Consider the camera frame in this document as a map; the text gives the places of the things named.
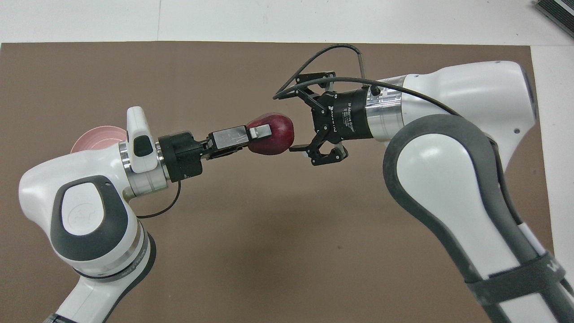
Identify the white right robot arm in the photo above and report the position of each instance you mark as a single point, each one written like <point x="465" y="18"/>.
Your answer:
<point x="448" y="179"/>

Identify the dark red apple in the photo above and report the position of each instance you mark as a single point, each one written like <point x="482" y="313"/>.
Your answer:
<point x="278" y="134"/>

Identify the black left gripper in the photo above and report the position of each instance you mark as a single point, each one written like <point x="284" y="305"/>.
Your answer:
<point x="181" y="154"/>

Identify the dark grey ribbed device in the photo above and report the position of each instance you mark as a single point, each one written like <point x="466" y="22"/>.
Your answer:
<point x="560" y="9"/>

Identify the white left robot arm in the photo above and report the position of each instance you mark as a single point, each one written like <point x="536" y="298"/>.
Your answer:
<point x="89" y="215"/>

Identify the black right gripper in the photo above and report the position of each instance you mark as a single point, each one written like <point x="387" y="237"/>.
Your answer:
<point x="345" y="114"/>

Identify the pink plate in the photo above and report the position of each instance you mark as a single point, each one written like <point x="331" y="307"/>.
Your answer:
<point x="98" y="137"/>

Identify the brown table mat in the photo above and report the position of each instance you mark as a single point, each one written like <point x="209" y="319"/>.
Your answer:
<point x="269" y="246"/>

